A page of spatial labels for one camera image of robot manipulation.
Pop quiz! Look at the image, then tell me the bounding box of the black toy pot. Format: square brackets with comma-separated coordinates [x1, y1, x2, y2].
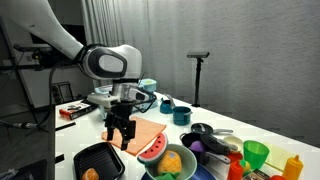
[179, 132, 232, 165]

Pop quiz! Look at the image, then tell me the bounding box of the brown printed packet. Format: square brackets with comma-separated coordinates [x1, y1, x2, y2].
[249, 169, 271, 180]

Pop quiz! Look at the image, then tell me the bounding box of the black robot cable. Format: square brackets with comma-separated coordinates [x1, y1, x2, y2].
[0, 43, 108, 129]

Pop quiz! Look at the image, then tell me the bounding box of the yellow green toy fruit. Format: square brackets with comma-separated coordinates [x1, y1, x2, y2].
[239, 159, 252, 174]

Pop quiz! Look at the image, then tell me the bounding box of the camera on tripod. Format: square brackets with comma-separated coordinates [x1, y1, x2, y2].
[12, 42, 54, 134]

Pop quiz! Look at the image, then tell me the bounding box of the light blue toaster oven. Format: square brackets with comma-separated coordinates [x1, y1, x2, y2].
[94, 78, 158, 120]

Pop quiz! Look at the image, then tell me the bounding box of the black wall screen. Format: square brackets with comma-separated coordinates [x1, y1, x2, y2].
[29, 23, 88, 68]

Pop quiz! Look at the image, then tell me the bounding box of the pineapple plush toy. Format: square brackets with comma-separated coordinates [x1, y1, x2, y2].
[153, 149, 183, 180]

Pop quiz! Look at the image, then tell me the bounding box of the light green bowl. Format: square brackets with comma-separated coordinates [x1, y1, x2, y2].
[145, 143, 198, 180]

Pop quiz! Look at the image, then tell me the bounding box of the yellow mustard bottle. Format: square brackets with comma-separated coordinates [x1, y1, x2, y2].
[282, 154, 304, 180]

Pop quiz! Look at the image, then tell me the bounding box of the teal toy pot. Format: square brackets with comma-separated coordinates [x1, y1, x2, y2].
[172, 106, 193, 126]

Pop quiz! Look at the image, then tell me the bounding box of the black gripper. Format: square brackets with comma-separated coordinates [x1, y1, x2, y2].
[104, 100, 137, 151]

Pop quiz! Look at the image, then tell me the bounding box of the teal toy kettle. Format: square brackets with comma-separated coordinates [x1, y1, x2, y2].
[159, 93, 176, 115]

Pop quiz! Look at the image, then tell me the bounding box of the black pan with grey handle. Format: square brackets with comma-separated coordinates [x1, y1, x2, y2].
[199, 133, 239, 155]

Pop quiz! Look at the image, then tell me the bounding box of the black wire rack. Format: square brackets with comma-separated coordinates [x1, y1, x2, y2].
[49, 80, 75, 105]

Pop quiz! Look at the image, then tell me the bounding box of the green translucent cup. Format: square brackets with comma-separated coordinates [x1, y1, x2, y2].
[242, 140, 270, 171]

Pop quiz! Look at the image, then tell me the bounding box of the grey curtain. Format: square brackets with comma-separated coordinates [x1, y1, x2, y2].
[80, 0, 161, 93]

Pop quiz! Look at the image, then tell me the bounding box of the red and black box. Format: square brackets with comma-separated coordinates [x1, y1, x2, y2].
[59, 98, 98, 121]

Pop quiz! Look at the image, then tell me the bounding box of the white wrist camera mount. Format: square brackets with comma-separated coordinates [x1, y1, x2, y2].
[87, 87, 149, 108]

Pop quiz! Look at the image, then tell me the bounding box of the orange cloth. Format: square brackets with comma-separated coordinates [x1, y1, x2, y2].
[101, 115, 167, 157]

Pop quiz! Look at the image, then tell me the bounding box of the purple eggplant toy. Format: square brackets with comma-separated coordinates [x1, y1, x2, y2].
[188, 140, 208, 154]

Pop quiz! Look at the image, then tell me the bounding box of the black grill tray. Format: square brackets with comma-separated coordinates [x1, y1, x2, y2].
[73, 141, 126, 180]

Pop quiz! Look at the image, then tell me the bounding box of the small black frying pan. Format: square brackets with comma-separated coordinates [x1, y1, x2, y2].
[190, 122, 234, 136]

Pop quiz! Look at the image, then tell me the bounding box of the small white bowl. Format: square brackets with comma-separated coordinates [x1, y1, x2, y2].
[223, 135, 244, 153]

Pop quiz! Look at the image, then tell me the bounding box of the watermelon slice plush toy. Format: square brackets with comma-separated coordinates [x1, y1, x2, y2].
[136, 132, 169, 167]

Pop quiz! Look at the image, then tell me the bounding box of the pale yellow cutting board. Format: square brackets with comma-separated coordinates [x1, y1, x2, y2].
[264, 142, 296, 173]

